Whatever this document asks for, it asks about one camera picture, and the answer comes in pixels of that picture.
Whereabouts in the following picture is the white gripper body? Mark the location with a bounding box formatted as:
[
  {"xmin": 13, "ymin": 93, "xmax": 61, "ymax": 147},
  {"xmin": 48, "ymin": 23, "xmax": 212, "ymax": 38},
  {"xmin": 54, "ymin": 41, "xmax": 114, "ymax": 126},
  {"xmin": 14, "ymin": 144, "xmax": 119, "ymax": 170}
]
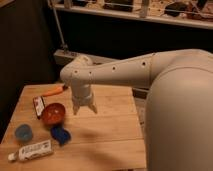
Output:
[{"xmin": 71, "ymin": 82, "xmax": 94, "ymax": 107}]

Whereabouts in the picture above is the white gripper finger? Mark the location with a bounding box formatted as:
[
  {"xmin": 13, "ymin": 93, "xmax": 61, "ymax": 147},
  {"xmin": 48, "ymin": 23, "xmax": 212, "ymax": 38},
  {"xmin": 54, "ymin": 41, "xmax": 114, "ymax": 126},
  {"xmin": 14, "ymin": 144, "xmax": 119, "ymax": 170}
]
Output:
[
  {"xmin": 73, "ymin": 106, "xmax": 80, "ymax": 115},
  {"xmin": 89, "ymin": 104, "xmax": 98, "ymax": 114}
]

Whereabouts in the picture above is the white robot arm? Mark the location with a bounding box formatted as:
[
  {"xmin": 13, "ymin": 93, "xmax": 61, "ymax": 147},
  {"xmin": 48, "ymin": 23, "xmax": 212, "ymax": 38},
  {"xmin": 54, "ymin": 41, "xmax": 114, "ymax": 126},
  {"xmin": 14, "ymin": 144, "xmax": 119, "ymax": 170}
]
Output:
[{"xmin": 60, "ymin": 49, "xmax": 213, "ymax": 171}]

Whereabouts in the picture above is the orange carrot toy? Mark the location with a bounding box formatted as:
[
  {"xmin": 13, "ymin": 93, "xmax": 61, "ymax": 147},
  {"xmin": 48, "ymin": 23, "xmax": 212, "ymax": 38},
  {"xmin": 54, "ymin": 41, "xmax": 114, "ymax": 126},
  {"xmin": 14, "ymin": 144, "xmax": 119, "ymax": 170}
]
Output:
[{"xmin": 41, "ymin": 85, "xmax": 68, "ymax": 97}]

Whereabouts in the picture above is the red bowl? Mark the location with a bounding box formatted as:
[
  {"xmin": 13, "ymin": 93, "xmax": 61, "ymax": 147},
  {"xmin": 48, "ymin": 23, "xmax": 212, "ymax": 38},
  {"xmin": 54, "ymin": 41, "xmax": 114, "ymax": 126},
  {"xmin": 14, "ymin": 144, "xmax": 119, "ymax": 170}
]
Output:
[{"xmin": 41, "ymin": 103, "xmax": 66, "ymax": 125}]

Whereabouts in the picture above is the dark blue plastic object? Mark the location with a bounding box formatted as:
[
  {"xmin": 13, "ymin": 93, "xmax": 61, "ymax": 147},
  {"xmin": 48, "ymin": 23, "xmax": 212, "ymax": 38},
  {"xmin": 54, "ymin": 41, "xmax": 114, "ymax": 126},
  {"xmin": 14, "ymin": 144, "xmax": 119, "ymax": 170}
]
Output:
[{"xmin": 50, "ymin": 126, "xmax": 71, "ymax": 146}]

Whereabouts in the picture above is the metal pole stand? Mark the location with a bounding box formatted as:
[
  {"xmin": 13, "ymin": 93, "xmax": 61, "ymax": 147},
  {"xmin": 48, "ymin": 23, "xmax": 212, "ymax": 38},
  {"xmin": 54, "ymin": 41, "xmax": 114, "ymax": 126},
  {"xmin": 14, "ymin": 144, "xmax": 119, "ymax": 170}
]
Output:
[{"xmin": 49, "ymin": 0, "xmax": 77, "ymax": 56}]

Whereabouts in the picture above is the light blue cup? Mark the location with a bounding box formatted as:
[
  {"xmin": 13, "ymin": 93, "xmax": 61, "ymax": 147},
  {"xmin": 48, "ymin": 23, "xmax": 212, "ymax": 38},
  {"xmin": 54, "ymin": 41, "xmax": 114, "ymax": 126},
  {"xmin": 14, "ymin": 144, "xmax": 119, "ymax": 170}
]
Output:
[{"xmin": 15, "ymin": 124, "xmax": 33, "ymax": 142}]

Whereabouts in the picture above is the white toothpaste tube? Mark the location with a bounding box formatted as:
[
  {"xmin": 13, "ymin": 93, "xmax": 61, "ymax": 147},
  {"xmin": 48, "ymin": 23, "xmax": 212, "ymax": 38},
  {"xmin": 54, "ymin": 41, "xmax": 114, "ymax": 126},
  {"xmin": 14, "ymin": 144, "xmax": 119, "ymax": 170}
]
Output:
[{"xmin": 8, "ymin": 140, "xmax": 53, "ymax": 162}]

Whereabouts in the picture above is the white window ledge rail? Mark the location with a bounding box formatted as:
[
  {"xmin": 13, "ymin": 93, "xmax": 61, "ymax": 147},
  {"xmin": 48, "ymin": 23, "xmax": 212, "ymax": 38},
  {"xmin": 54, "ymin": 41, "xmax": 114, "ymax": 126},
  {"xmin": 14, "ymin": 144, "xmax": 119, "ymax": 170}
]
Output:
[{"xmin": 50, "ymin": 0, "xmax": 213, "ymax": 30}]

